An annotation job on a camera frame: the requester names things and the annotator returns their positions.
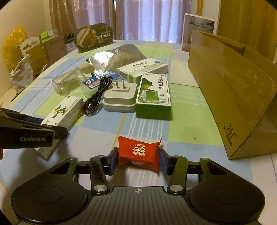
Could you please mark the blue floss pick box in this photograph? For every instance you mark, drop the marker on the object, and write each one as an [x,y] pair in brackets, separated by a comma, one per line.
[91,85]

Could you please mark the dark oval instant meal bowl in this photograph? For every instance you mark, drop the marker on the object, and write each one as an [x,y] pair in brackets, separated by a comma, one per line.
[93,36]

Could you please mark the brown cardboard packaging stack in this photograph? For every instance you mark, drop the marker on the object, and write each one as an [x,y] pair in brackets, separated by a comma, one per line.
[44,50]

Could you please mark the yellow plastic bag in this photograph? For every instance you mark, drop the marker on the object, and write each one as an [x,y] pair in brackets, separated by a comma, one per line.
[11,51]

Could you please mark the large brown cardboard box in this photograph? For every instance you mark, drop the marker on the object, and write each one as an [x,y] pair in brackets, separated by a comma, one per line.
[239,86]

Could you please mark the white box green dragon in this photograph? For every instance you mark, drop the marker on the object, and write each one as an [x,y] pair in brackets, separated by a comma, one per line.
[63,115]

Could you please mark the red candy packet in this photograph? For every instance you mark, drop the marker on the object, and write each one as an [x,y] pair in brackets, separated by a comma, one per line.
[138,153]

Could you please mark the white power adapter plug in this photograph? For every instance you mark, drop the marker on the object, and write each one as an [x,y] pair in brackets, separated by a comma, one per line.
[121,97]

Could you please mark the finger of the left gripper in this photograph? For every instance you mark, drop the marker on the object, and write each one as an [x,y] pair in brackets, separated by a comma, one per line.
[15,120]

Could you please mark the white humidifier box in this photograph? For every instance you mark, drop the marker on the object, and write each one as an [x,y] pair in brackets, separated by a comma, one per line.
[194,22]

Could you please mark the crumpled white plastic bag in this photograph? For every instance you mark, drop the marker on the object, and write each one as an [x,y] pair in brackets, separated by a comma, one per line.
[22,76]

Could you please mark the white green medicine box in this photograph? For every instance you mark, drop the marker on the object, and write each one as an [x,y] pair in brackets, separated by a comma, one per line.
[132,72]

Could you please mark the person's left hand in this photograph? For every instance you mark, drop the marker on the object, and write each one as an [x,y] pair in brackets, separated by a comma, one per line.
[1,154]

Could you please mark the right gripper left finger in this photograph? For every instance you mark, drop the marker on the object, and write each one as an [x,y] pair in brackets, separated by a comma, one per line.
[100,166]

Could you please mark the silver foil pouch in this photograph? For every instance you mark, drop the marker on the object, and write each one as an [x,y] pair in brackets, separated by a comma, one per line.
[111,60]

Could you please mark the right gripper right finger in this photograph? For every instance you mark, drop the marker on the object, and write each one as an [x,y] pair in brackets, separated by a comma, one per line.
[175,167]

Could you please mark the white plastic spoon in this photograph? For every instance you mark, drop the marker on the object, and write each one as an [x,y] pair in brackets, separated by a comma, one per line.
[87,68]

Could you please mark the purple curtain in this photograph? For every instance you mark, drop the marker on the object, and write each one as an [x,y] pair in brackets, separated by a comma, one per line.
[130,20]

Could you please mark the green throat spray box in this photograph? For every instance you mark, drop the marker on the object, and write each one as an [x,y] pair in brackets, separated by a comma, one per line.
[153,99]

